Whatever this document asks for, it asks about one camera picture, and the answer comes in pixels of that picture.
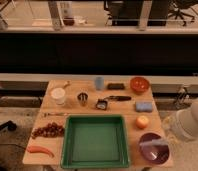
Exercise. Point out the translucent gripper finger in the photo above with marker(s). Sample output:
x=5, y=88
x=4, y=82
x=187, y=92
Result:
x=157, y=142

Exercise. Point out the blue towel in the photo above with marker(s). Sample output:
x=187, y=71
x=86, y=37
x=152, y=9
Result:
x=143, y=107

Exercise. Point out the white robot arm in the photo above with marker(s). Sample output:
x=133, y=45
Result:
x=181, y=126

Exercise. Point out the purple bowl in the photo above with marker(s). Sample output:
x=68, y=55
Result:
x=153, y=153

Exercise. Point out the orange red bowl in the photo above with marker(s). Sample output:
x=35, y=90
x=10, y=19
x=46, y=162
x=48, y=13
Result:
x=139, y=84

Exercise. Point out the orange apple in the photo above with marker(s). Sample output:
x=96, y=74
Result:
x=142, y=122

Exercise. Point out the small black square container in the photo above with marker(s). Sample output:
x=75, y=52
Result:
x=102, y=104

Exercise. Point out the green plastic tray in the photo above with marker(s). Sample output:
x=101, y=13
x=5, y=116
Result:
x=95, y=142

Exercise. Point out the dark brown rectangular block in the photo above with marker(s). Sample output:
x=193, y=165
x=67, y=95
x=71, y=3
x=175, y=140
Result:
x=115, y=86

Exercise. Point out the light blue cup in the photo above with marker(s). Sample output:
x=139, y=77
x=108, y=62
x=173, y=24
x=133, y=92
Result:
x=99, y=83

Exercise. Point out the small metal cup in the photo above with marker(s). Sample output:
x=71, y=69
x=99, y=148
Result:
x=82, y=98

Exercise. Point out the bunch of red grapes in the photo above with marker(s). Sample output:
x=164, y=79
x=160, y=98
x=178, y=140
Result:
x=51, y=130

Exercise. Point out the wooden spoon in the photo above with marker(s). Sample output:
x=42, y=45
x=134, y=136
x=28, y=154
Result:
x=64, y=85

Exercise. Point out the white cup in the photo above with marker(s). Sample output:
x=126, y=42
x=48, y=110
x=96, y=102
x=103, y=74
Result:
x=58, y=95

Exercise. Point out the orange carrot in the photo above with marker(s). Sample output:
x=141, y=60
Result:
x=39, y=149

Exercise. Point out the black office chair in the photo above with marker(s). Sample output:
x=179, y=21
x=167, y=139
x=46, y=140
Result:
x=177, y=10

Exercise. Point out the dark red jar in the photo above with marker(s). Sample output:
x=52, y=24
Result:
x=68, y=21

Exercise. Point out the black handled knife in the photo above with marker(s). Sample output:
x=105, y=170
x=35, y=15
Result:
x=118, y=98

